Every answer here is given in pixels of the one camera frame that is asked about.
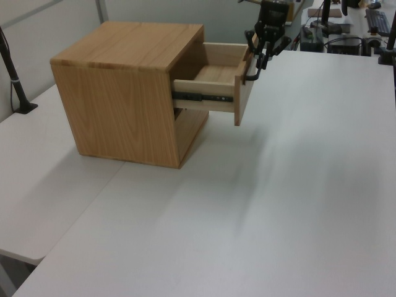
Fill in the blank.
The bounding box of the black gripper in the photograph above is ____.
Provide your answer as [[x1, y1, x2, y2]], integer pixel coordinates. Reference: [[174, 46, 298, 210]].
[[244, 0, 293, 71]]

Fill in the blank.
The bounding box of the black drawer handle bar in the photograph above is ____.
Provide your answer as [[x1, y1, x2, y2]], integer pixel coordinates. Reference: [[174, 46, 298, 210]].
[[242, 61, 264, 84]]

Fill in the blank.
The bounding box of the wooden drawer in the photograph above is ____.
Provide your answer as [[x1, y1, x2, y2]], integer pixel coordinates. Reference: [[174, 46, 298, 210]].
[[173, 42, 260, 127]]

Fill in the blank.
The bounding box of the black electronics box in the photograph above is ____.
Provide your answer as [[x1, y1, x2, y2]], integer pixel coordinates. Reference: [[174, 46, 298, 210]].
[[300, 25, 324, 52]]

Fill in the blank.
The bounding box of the black stand with round base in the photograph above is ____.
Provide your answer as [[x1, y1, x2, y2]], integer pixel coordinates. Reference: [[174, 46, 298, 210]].
[[310, 0, 342, 35]]

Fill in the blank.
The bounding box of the brown desk mat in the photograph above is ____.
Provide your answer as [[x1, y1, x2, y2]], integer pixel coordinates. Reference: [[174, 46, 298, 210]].
[[307, 8, 342, 18]]

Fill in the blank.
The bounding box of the black desktop device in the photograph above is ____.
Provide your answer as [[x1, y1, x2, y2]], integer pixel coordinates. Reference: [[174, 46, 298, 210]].
[[327, 36, 363, 56]]

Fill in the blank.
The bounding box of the black computer keyboard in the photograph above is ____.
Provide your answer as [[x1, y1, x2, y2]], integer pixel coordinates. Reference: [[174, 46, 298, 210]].
[[364, 8, 392, 37]]

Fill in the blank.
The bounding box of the wooden cabinet box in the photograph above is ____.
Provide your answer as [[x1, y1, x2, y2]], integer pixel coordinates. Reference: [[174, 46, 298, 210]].
[[49, 20, 210, 170]]

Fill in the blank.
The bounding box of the black drawer slide rail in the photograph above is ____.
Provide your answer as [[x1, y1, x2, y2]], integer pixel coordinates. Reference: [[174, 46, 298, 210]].
[[173, 90, 235, 103]]

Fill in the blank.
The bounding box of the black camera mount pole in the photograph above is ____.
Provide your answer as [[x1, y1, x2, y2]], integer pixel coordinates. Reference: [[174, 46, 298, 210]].
[[0, 25, 39, 114]]

